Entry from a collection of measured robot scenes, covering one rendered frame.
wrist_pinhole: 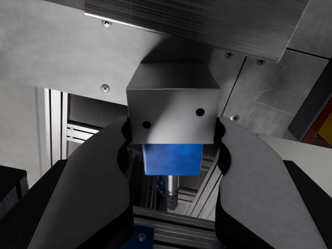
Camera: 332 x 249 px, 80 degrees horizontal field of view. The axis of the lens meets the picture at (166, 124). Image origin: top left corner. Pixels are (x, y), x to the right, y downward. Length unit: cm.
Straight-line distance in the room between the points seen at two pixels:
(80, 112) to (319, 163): 138
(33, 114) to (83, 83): 114
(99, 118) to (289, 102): 79
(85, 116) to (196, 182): 62
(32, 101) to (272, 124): 118
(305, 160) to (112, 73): 140
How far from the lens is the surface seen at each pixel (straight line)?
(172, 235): 43
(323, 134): 19
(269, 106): 19
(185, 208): 123
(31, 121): 133
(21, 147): 149
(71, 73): 18
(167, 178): 17
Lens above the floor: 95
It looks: 60 degrees down
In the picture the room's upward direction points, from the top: 178 degrees counter-clockwise
